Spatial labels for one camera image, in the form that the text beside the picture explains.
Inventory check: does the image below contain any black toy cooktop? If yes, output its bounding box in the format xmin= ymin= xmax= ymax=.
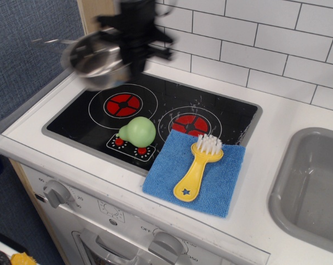
xmin=42 ymin=74 xmax=262 ymax=175

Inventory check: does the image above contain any blue microfibre cloth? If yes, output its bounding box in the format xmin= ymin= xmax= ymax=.
xmin=142 ymin=130 xmax=246 ymax=218

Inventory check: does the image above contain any white toy oven front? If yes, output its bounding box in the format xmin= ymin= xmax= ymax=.
xmin=22 ymin=166 xmax=269 ymax=264

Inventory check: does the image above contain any yellow dish brush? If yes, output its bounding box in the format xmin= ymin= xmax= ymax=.
xmin=173 ymin=134 xmax=224 ymax=202

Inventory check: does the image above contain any green toy pear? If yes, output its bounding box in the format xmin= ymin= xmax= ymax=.
xmin=117 ymin=116 xmax=156 ymax=148

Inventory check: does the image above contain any grey right oven knob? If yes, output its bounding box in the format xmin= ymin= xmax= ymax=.
xmin=148 ymin=232 xmax=184 ymax=264

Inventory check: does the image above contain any yellow object at corner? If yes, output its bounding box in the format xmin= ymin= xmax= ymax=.
xmin=10 ymin=252 xmax=37 ymax=265

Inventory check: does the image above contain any grey left oven knob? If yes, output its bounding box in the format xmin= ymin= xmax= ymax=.
xmin=43 ymin=180 xmax=71 ymax=209

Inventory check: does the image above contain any grey sink basin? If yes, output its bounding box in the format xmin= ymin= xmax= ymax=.
xmin=268 ymin=128 xmax=333 ymax=253

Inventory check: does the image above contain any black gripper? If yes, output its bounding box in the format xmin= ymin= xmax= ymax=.
xmin=96 ymin=1 xmax=173 ymax=79

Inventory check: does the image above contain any grey oven knob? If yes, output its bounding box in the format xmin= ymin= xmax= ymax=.
xmin=43 ymin=180 xmax=71 ymax=209
xmin=148 ymin=232 xmax=184 ymax=264

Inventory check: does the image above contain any small steel saucepan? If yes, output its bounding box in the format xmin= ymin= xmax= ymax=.
xmin=31 ymin=28 xmax=132 ymax=91

